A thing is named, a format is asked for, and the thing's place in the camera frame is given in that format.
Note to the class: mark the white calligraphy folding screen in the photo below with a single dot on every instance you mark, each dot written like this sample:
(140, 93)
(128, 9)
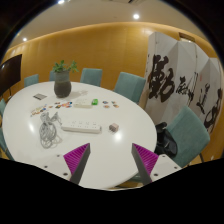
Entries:
(166, 66)

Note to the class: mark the small green object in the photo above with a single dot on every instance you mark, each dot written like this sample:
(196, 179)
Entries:
(95, 102)

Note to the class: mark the white power strip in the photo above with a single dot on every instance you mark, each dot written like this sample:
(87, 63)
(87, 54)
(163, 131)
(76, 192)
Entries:
(81, 127)

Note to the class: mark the dark square sticker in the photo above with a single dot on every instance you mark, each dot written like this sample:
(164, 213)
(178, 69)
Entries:
(57, 106)

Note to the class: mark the teal upholstered chair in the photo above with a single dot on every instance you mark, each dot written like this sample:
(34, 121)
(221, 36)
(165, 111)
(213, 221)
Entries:
(52, 76)
(3, 141)
(2, 107)
(130, 86)
(188, 135)
(31, 80)
(91, 76)

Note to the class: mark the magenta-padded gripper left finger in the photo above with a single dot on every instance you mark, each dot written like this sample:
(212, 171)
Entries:
(75, 160)

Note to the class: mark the small grey card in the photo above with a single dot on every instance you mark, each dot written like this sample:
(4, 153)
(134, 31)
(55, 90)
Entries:
(40, 96)

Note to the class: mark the black wall monitor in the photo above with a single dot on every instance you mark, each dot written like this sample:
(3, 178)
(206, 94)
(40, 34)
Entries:
(10, 73)

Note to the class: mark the ceiling lights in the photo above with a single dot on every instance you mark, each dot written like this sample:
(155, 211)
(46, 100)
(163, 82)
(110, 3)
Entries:
(136, 16)

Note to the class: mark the black bag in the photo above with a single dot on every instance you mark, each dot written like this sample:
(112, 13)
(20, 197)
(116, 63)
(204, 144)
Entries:
(165, 140)

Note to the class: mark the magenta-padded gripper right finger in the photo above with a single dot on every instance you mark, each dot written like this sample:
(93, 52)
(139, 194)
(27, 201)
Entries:
(146, 160)

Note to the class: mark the potted plant in grey vase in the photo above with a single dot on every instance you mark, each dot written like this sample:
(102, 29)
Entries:
(62, 87)

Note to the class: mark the round colourful sticker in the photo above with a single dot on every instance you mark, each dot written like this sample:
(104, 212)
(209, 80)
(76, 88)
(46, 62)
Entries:
(64, 104)
(113, 102)
(105, 102)
(106, 106)
(116, 106)
(70, 103)
(69, 106)

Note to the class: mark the colourful sticker sheet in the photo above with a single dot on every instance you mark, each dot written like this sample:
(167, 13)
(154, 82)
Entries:
(38, 110)

